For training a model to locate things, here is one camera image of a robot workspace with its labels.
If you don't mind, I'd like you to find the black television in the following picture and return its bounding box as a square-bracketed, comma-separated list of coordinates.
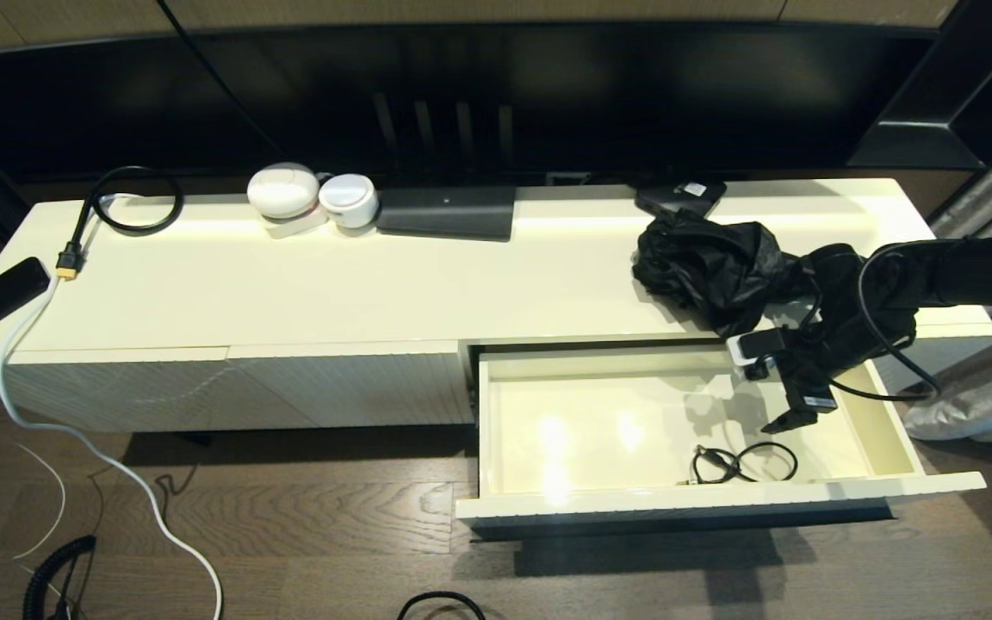
[0, 24, 949, 184]

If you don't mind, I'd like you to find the grey curtain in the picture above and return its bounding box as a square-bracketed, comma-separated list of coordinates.
[905, 121, 992, 530]

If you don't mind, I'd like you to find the small black box white label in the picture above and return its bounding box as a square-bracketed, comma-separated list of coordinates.
[634, 178, 728, 219]

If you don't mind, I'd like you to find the black umbrella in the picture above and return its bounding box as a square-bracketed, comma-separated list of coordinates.
[632, 207, 817, 338]

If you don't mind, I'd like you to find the large white round device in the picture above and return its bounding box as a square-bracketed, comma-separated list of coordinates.
[246, 162, 321, 223]

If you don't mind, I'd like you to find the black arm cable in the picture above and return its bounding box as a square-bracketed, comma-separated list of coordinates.
[832, 241, 945, 403]

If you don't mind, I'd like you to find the thin white cable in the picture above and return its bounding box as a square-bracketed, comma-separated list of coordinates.
[0, 405, 68, 604]

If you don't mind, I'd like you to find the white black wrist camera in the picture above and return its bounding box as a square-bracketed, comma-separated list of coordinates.
[727, 327, 788, 369]

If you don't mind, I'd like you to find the black cable loop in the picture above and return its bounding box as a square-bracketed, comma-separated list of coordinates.
[398, 591, 487, 620]

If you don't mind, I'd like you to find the white fluted drawer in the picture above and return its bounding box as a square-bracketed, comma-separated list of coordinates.
[456, 338, 988, 526]

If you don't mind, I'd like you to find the black wall shelf unit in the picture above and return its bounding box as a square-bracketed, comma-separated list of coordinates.
[845, 0, 992, 171]

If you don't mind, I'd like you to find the black flat set-top box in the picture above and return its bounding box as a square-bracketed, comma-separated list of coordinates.
[375, 185, 518, 242]

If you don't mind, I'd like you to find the small white round device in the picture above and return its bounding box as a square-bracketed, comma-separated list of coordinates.
[319, 173, 380, 229]

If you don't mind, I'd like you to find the white TV cabinet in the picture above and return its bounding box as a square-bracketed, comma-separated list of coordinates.
[0, 177, 992, 434]

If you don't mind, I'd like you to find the black HDMI cable yellow plug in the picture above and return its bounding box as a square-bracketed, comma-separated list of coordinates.
[53, 165, 183, 282]

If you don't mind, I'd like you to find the black coiled cable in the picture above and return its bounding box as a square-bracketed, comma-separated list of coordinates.
[22, 536, 98, 620]

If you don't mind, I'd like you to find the short black USB cable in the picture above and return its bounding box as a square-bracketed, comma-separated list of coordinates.
[688, 442, 799, 487]

